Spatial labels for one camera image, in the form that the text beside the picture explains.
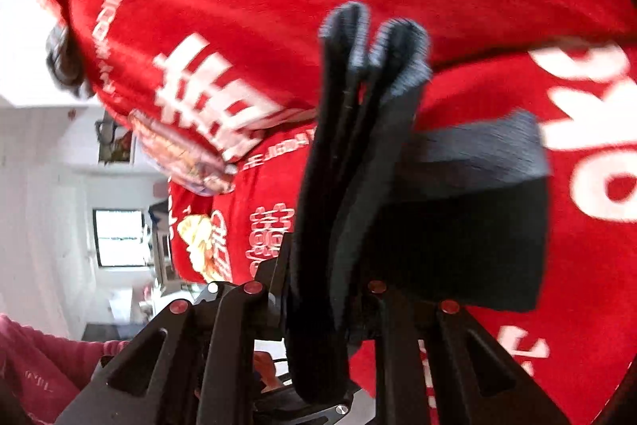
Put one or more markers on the floral patterned pillow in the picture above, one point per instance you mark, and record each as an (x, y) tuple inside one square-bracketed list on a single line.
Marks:
[(185, 162)]

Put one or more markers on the person's left hand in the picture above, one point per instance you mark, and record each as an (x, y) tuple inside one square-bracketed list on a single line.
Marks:
[(265, 367)]

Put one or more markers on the red blanket with white characters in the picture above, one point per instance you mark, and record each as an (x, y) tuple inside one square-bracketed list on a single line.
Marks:
[(298, 6)]

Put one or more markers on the red bedspread with white letters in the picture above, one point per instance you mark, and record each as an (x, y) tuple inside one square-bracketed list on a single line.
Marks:
[(584, 99)]

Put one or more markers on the bright window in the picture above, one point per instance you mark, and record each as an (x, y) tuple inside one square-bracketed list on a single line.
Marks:
[(121, 238)]

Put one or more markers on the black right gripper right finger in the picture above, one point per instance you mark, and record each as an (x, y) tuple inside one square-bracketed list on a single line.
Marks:
[(436, 364)]

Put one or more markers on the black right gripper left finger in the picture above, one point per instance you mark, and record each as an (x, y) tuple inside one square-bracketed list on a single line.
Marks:
[(193, 364)]

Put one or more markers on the black pants with grey waistband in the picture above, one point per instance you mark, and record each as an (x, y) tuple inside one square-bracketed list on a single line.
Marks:
[(459, 213)]

